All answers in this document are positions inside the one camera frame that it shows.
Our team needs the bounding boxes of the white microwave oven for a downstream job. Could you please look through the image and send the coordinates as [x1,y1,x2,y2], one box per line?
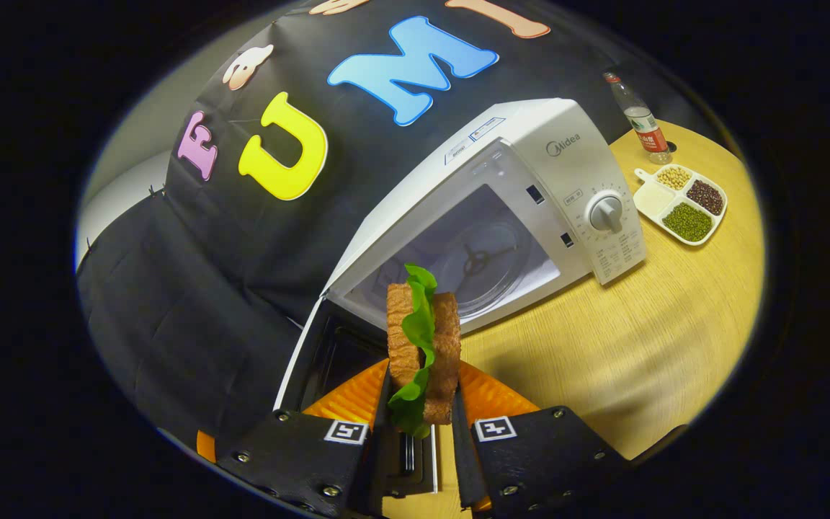
[273,98,648,498]

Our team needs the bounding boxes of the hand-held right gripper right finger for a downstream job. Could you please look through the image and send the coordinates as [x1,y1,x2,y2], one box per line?
[451,360,628,518]

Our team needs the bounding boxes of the clear bottle with red label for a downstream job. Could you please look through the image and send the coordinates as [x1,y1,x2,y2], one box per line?
[604,71,673,165]

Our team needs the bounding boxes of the lettuce sandwich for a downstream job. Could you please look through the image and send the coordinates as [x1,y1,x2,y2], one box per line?
[385,264,463,440]

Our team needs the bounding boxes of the white divided dish of beans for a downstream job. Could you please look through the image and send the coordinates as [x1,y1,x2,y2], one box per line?
[633,164,728,247]

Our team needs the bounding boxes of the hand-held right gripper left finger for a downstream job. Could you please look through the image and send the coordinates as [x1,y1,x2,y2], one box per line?
[195,358,393,518]

